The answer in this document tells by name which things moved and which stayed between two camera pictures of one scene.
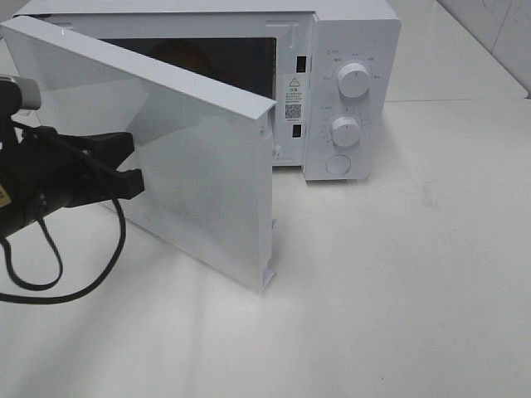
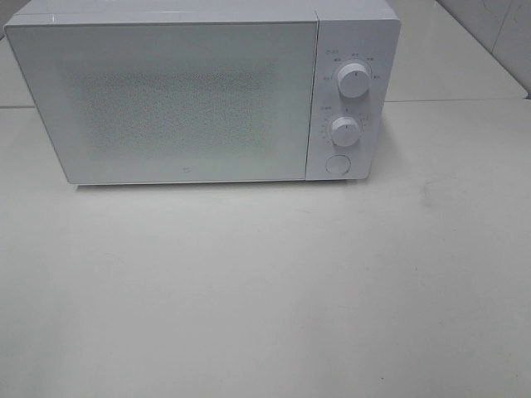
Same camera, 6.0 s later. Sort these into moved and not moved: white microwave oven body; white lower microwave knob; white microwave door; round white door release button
Moved: white microwave door
Not moved: white microwave oven body; white lower microwave knob; round white door release button
